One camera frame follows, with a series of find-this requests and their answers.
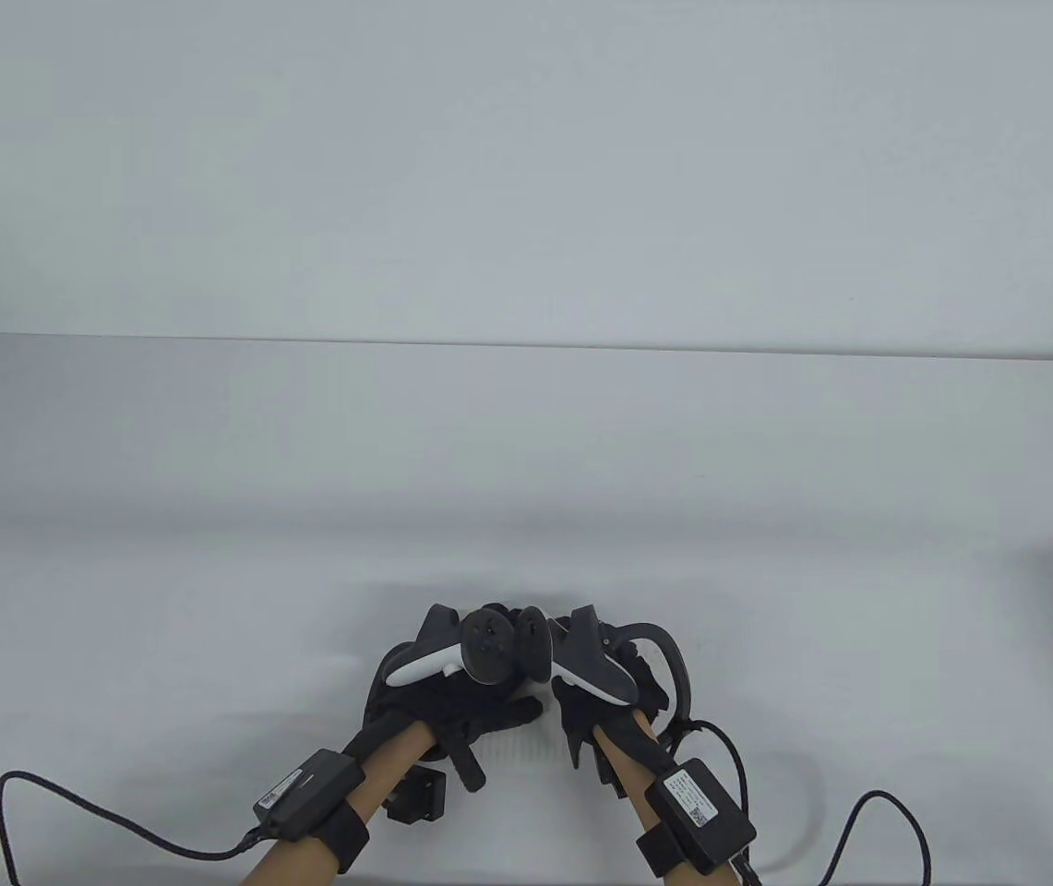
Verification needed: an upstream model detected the person's right hand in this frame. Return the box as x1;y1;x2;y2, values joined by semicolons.
548;635;672;787

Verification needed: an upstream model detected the person's left hand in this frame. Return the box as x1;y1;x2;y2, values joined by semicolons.
341;605;546;796

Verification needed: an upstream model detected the white lined paper sheet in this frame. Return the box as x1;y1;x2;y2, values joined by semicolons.
469;709;575;769

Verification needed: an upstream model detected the person's left forearm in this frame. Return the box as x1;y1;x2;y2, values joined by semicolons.
247;724;440;886

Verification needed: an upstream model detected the black right forearm sensor box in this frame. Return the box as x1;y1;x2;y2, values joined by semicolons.
645;758;759;874

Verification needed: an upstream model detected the grey left forearm sensor box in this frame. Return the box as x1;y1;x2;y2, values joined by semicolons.
253;748;366;842

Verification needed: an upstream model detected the person's right forearm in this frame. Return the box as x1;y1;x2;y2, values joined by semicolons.
592;709;730;886

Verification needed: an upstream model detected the grey white right hand controller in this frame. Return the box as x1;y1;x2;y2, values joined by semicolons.
514;604;692;741

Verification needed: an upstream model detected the grey white hand controller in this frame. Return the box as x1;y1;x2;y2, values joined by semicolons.
384;604;517;689
514;604;692;741

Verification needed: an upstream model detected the grey white left hand controller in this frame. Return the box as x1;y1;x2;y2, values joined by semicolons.
384;604;517;689

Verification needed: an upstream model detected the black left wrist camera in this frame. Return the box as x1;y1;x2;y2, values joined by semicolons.
385;767;448;825

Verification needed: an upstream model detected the black right forearm strap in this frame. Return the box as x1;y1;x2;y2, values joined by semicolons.
633;829;690;880

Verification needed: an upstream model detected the black forearm strap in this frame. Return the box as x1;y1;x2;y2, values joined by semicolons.
317;801;373;874
633;829;690;880

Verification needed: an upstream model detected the black left forearm strap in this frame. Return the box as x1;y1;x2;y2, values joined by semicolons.
317;801;373;874

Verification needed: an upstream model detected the black right braided cable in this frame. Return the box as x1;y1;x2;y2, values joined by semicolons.
672;718;934;886

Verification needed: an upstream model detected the black braided cable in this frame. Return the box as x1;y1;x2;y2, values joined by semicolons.
0;770;261;861
672;718;934;886

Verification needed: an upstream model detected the black left braided cable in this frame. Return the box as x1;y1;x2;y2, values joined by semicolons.
0;770;261;861

